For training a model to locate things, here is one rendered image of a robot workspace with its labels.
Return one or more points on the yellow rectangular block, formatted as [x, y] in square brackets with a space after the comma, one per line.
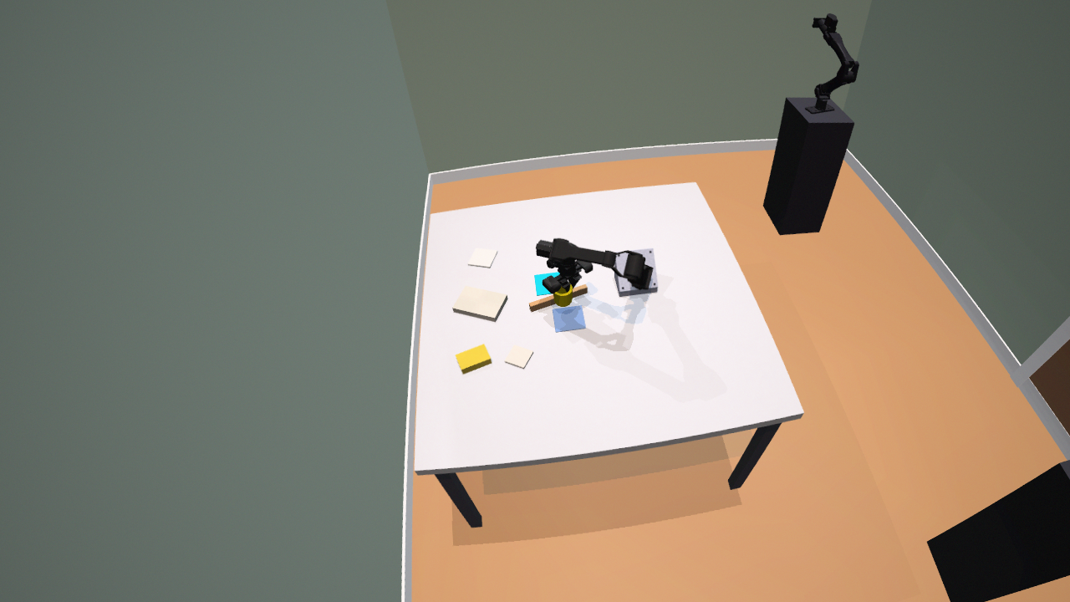
[473, 359]

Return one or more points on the olive yellow cup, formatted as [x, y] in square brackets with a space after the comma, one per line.
[563, 298]

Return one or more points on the cream flat square tile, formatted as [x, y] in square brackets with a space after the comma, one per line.
[519, 356]

